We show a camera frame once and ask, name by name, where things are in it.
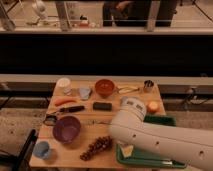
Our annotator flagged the silver fork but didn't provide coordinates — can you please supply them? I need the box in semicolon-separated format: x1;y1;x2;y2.
88;120;110;125

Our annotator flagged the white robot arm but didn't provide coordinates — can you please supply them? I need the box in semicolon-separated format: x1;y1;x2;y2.
108;97;213;171

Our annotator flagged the red orange bowl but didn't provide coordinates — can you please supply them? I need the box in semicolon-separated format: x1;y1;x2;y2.
95;79;115;98

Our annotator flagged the purple bowl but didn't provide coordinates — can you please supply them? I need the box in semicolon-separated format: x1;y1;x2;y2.
52;116;81;143

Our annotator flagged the yellow banana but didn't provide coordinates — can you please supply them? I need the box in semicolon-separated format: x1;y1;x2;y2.
117;86;139;94

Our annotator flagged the black rectangular block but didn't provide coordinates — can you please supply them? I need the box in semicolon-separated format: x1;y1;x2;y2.
93;102;112;111

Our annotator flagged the small metal cup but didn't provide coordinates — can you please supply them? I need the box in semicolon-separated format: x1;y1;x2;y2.
143;80;154;93

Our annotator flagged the orange carrot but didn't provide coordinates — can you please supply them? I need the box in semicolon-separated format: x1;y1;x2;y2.
54;97;76;106

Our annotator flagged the orange round fruit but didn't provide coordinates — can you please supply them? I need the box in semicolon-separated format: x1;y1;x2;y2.
147;101;159;113

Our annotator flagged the wooden table board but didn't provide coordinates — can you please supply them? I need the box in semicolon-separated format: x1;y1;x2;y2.
29;80;168;170

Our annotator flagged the bunch of dark grapes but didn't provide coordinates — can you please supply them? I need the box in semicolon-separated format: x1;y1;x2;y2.
80;136;113;161

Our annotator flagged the small black measuring cup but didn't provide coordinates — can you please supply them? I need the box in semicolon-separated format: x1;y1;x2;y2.
43;114;57;126

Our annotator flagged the yellow cheese wedge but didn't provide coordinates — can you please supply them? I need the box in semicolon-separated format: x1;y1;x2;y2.
120;145;134;157

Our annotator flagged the person in dark clothes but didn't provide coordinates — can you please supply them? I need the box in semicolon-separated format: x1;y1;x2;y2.
102;0;177;27

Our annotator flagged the green plastic tray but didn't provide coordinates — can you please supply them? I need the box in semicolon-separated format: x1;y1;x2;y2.
116;115;187;169

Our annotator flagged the light blue cup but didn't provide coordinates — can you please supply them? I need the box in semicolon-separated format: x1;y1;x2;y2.
33;141;51;159

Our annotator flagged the black handled knife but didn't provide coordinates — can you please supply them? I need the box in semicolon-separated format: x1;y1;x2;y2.
50;105;85;115

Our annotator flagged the black chair frame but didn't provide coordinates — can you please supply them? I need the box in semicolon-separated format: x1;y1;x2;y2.
0;129;37;171

